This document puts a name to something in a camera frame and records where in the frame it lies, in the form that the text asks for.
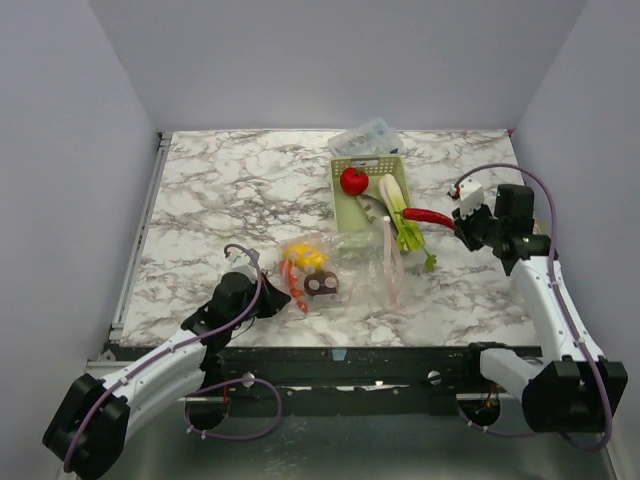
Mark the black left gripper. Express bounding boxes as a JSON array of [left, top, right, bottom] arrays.
[[229, 272, 290, 329]]

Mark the red fake chili pepper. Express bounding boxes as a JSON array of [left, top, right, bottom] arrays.
[[395, 208, 455, 230]]

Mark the green fake vegetable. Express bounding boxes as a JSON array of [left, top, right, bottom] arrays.
[[378, 174, 437, 272]]

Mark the clear zip top bag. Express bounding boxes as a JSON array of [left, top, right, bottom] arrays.
[[278, 216, 405, 313]]

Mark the grey fake fish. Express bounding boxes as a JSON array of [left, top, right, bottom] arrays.
[[356, 194, 389, 224]]

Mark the red fake apple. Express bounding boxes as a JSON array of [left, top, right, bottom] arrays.
[[339, 167, 369, 196]]

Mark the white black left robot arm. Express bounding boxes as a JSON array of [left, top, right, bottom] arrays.
[[43, 272, 291, 479]]

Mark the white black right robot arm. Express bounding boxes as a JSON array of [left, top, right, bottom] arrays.
[[450, 179, 628, 434]]

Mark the orange fake carrot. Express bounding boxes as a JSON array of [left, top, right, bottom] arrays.
[[279, 260, 308, 313]]

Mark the dark purple fake food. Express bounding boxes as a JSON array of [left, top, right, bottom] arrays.
[[303, 271, 339, 297]]

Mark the yellow fake pepper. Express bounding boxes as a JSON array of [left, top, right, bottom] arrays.
[[283, 243, 328, 269]]

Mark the green perforated plastic basket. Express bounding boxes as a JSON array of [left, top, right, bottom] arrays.
[[329, 154, 412, 233]]

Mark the clear plastic organizer box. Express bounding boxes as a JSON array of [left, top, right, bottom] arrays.
[[327, 118, 403, 157]]

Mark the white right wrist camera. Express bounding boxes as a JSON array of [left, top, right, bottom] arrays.
[[448, 177, 485, 219]]

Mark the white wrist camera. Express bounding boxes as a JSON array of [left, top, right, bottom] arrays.
[[448, 177, 485, 219], [227, 250, 258, 278]]

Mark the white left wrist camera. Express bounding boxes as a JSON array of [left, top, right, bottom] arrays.
[[227, 250, 258, 278]]

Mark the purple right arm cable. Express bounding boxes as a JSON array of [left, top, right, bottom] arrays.
[[454, 163, 615, 453]]

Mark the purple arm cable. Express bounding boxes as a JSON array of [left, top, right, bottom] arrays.
[[62, 243, 284, 474], [454, 163, 615, 453]]

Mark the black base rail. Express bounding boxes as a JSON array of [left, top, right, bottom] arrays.
[[164, 344, 526, 416]]

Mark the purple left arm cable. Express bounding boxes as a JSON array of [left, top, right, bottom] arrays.
[[62, 243, 284, 474]]

